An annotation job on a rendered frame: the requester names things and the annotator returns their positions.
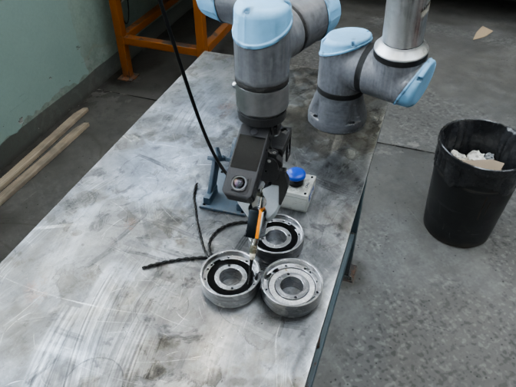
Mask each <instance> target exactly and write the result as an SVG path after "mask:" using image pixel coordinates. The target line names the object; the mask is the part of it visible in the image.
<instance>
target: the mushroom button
mask: <svg viewBox="0 0 516 387"><path fill-rule="evenodd" d="M287 173H288V175H289V179H290V180H291V181H293V182H294V183H298V182H299V181H302V180H304V179H305V178H306V172H305V171H304V169H302V168H300V167H291V168H290V169H288V171H287Z"/></svg>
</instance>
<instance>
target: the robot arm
mask: <svg viewBox="0 0 516 387"><path fill-rule="evenodd" d="M196 1H197V6H198V8H199V9H200V11H201V12H202V13H203V14H205V15H206V16H208V17H210V18H212V19H215V20H217V21H219V22H221V23H228V24H231V25H233V27H232V36H233V50H234V68H235V81H234V82H233V83H232V87H233V88H236V106H237V116H238V118H239V119H240V121H241V122H243V124H241V126H240V131H239V134H238V136H237V139H236V144H235V147H234V149H233V154H232V157H231V160H230V165H229V167H228V170H227V175H226V178H225V181H224V183H223V188H222V191H223V193H224V194H225V196H226V197H227V199H229V200H235V201H237V202H238V204H239V205H240V207H241V208H242V210H243V212H244V213H245V214H246V215H247V216H249V211H250V209H252V208H253V207H252V204H251V203H252V202H253V201H254V200H255V198H256V193H257V190H258V187H259V184H260V181H264V183H265V185H264V188H263V196H264V197H265V198H266V205H265V209H266V215H265V219H266V221H268V222H270V221H271V220H272V219H273V218H274V217H275V216H276V215H277V213H278V210H279V208H280V206H281V204H282V202H283V199H284V197H285V196H286V192H287V190H288V187H289V175H288V173H287V172H286V169H287V168H286V167H283V155H284V152H285V151H286V162H287V161H288V159H289V156H290V153H291V137H292V128H291V127H284V126H282V122H283V121H284V120H285V118H286V109H287V107H288V104H289V62H290V59H291V58H292V57H293V56H295V55H297V54H299V53H300V52H301V51H303V50H304V49H306V48H308V47H309V46H310V45H312V44H313V43H315V42H316V41H320V40H322V41H321V47H320V51H319V70H318V80H317V89H316V93H315V94H314V96H313V99H312V101H311V103H310V105H309V109H308V121H309V123H311V125H312V126H314V128H316V129H318V130H320V131H323V132H326V133H329V134H351V133H354V132H357V131H359V130H361V129H362V128H363V127H364V126H365V124H366V118H367V110H366V103H365V99H364V95H363V94H367V95H370V96H373V97H375V98H378V99H381V100H384V101H387V102H390V103H393V104H394V105H396V104H397V105H400V106H403V107H406V108H410V107H412V106H413V105H415V104H416V103H417V102H418V100H419V99H420V98H421V96H422V95H423V94H424V92H425V90H426V88H427V87H428V84H429V82H430V80H431V79H432V75H433V74H434V71H435V66H436V61H435V60H434V59H432V58H428V52H429V46H428V43H427V42H426V41H425V40H424V35H425V27H426V23H427V18H428V10H429V6H430V1H431V0H386V6H385V18H384V25H383V33H382V37H381V38H379V39H378V40H377V41H376V42H372V39H373V37H372V33H371V32H370V31H369V30H367V29H364V28H353V27H350V28H338V29H335V30H333V29H334V28H335V27H336V26H337V24H338V22H339V20H340V15H341V5H340V1H339V0H196ZM281 131H287V133H286V134H285V133H282V132H281ZM288 148H289V150H288Z"/></svg>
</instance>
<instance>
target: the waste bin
mask: <svg viewBox="0 0 516 387"><path fill-rule="evenodd" d="M453 150H456V151H457V152H459V153H460V154H465V156H466V155H467V154H468V153H470V152H471V151H479V152H480V153H481V154H485V155H486V154H487V153H491V154H493V155H494V160H496V161H499V162H502V163H504V165H503V167H502V169H501V170H489V169H485V168H481V167H476V166H474V165H471V164H468V163H465V162H464V161H462V160H460V159H458V158H457V157H455V156H454V155H453V154H451V152H452V151H453ZM485 155H484V156H485ZM466 157H467V156H466ZM515 188H516V130H515V129H513V128H511V127H509V126H506V125H504V124H500V123H498V122H495V121H490V120H485V119H479V118H464V119H459V120H455V121H451V122H449V123H447V124H446V125H445V126H444V127H443V128H442V129H441V130H440V131H439V134H438V143H437V146H436V149H435V157H434V167H433V171H432V178H431V182H430V186H429V190H428V197H427V201H426V205H425V212H424V217H423V220H424V224H425V227H426V229H427V230H428V231H429V233H430V234H431V235H432V236H434V237H435V238H437V239H438V240H440V241H442V242H443V243H447V244H448V245H451V246H457V247H475V246H479V245H482V244H483V243H484V242H486V241H487V239H488V238H489V237H490V235H491V232H492V230H493V229H494V228H495V225H496V223H497V222H498V220H499V218H500V216H501V214H502V212H503V211H504V209H505V207H506V205H507V203H508V201H509V200H510V198H511V195H512V194H513V193H514V190H515Z"/></svg>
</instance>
